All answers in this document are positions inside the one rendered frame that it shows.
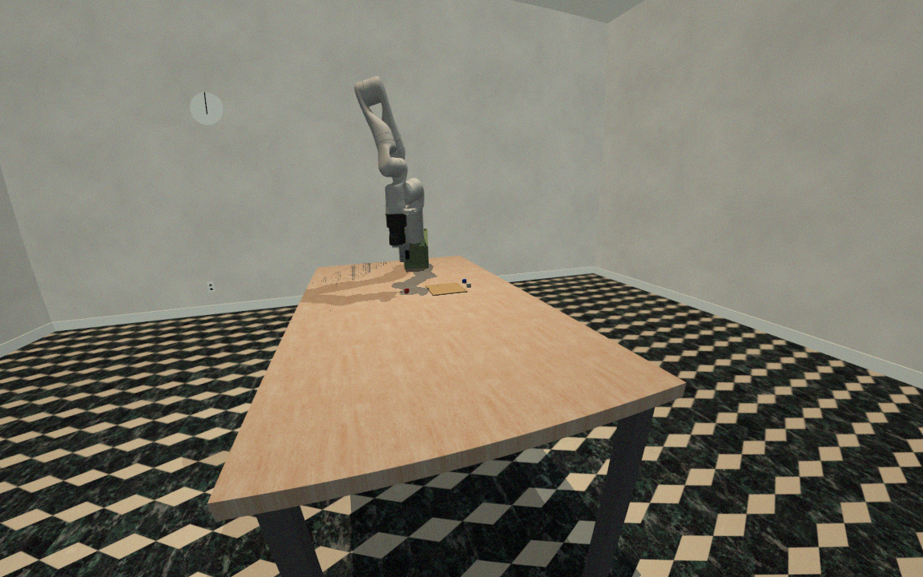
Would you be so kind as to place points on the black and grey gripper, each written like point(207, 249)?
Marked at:
point(396, 221)

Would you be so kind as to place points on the tan square mat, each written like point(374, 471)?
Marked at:
point(442, 289)

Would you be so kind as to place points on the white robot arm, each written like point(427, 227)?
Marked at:
point(388, 140)

